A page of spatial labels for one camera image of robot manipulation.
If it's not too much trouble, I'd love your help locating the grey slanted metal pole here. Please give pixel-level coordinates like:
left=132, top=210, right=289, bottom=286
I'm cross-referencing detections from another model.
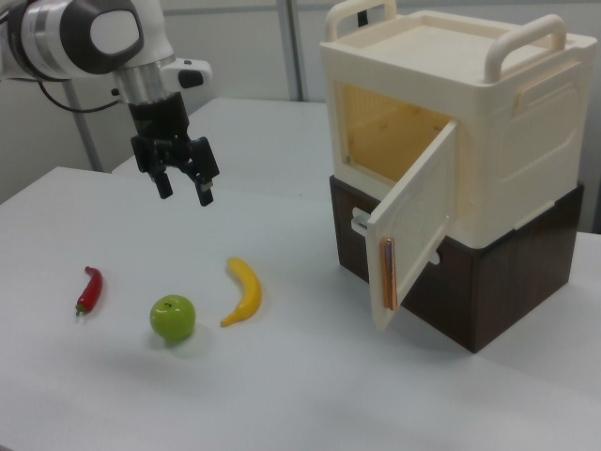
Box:
left=64, top=79, right=105, bottom=173

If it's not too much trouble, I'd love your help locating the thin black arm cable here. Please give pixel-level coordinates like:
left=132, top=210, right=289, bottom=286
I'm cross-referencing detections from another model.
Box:
left=36, top=80, right=133, bottom=115

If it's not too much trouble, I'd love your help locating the yellow banana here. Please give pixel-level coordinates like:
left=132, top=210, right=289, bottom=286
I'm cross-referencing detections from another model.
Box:
left=220, top=257, right=263, bottom=329

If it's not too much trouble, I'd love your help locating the light wooden cabinet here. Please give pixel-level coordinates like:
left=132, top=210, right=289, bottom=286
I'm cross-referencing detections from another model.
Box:
left=319, top=0, right=598, bottom=250

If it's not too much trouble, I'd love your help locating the grey partition frame post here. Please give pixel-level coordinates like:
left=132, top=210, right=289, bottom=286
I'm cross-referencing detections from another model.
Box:
left=280, top=0, right=307, bottom=102

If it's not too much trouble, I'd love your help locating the copper door handle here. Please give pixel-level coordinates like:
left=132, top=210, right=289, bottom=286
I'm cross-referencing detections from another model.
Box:
left=378, top=236, right=400, bottom=312

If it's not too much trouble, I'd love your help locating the cream cabinet door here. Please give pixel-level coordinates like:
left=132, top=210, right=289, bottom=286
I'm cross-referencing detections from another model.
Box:
left=364, top=117, right=459, bottom=333

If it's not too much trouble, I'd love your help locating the dark brown drawer box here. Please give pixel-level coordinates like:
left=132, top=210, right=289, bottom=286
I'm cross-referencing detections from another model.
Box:
left=328, top=174, right=586, bottom=353

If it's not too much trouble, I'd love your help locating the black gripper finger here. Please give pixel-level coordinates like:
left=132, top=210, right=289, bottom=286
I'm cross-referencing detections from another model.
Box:
left=179, top=135, right=222, bottom=209
left=130, top=134, right=175, bottom=200

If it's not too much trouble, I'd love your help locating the red chili pepper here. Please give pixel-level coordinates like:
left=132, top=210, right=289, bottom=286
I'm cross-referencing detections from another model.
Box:
left=74, top=265, right=105, bottom=318

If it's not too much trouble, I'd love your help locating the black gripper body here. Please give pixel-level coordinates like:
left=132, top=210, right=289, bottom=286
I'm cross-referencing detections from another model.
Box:
left=126, top=91, right=194, bottom=179

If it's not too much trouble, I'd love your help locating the green apple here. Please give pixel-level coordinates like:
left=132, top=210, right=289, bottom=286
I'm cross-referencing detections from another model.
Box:
left=149, top=294, right=196, bottom=342

